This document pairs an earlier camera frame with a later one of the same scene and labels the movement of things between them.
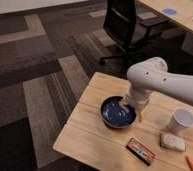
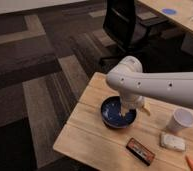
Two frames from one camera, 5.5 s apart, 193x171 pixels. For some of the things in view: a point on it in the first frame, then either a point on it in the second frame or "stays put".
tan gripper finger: [122, 102] to [124, 111]
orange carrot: [192, 164] stays put
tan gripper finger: [140, 116] to [145, 110]
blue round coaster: [169, 11] stays put
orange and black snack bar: [140, 151] stays put
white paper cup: [182, 119] stays put
